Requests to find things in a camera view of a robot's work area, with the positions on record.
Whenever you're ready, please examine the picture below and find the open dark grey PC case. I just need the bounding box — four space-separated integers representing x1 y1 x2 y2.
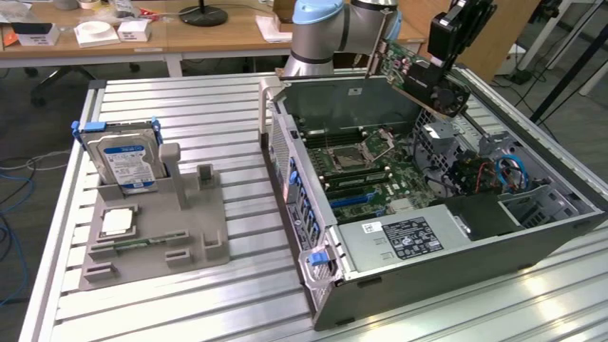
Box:
257 63 608 331

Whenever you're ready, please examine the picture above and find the blue floor cable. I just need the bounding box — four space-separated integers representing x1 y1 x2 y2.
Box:
0 170 38 307

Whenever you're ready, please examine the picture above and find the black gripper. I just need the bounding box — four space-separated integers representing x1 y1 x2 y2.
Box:
426 0 497 68

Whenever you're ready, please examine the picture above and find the red wire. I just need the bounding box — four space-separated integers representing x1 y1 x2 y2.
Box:
477 160 517 190

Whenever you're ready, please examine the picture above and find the black round lamp base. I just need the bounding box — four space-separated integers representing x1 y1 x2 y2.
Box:
178 0 229 27

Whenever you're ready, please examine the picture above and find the blue wire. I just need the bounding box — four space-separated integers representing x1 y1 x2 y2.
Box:
493 155 530 190

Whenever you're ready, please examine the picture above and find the hard disk with blue caddy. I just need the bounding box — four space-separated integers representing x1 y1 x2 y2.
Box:
69 116 166 196

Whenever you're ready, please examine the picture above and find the green loose RAM stick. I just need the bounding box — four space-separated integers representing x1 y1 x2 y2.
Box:
90 237 167 250

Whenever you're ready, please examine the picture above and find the orange box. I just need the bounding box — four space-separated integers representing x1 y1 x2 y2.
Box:
0 24 18 51

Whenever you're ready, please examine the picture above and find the plain white labelled box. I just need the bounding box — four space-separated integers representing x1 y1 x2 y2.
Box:
117 19 153 43

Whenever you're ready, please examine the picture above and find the green Dell motherboard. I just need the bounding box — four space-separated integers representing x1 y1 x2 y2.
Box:
298 124 442 225

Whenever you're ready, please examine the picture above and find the grey power supply unit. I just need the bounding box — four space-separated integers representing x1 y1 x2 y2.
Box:
337 204 470 281

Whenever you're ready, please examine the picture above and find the black Nvidia graphics card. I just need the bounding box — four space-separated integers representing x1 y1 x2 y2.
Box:
365 37 471 118

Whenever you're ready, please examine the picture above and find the white floor cable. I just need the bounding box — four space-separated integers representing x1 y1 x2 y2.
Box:
0 149 71 172

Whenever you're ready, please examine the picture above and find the metal disk bay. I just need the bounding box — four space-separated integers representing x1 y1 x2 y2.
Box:
497 180 581 229

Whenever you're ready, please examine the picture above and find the CPU socket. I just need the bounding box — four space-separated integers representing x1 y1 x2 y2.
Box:
331 145 369 170

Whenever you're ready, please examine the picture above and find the white paper stack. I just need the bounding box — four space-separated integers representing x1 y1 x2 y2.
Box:
254 14 293 43

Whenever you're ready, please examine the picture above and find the black slanted pole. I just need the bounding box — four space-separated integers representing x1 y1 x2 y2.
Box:
529 0 608 124

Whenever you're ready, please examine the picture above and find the metal socket cover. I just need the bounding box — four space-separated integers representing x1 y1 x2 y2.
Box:
361 128 395 157

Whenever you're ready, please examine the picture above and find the brown cardboard box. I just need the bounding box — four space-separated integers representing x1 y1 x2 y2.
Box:
271 0 295 24

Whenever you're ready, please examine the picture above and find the silver CPU chip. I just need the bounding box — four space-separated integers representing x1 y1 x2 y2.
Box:
99 209 134 236

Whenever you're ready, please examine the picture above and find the wooden cabinet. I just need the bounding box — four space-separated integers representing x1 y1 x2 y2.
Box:
411 0 542 81

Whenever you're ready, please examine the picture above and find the green installed RAM stick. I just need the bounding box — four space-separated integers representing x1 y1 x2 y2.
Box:
323 173 386 189

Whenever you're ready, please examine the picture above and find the blue expansion slot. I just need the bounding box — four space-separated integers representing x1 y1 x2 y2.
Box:
330 195 374 209

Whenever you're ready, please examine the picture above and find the red and silver package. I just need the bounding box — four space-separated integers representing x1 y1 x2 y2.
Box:
107 0 157 21

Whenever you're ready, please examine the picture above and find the grey plastic parts rack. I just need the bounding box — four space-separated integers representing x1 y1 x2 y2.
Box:
77 142 229 292

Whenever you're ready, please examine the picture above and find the white box with round part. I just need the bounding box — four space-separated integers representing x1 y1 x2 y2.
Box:
74 20 119 48

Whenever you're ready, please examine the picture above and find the wooden desk white frame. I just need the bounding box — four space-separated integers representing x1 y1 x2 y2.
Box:
0 0 427 69

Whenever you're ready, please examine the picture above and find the white box with black top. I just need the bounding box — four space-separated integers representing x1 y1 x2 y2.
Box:
9 21 61 46

